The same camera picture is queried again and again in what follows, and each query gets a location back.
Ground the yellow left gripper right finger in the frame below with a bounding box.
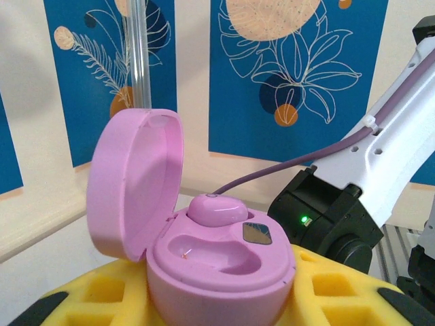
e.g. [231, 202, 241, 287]
[278, 244, 435, 326]

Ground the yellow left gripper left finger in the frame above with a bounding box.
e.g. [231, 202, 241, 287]
[6, 259, 164, 326]

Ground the pink earbud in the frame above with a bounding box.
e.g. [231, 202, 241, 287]
[188, 194, 249, 227]

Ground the pink earbud charging case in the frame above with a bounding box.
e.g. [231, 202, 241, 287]
[86, 107, 295, 326]

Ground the aluminium table side rail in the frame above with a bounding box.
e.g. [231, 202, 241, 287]
[380, 224, 425, 286]

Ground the blue floral wall poster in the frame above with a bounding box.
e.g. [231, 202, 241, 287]
[149, 0, 178, 113]
[409, 162, 435, 191]
[0, 94, 24, 198]
[43, 0, 133, 168]
[209, 0, 389, 164]

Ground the aluminium frame post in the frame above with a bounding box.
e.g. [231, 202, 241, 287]
[122, 0, 152, 111]

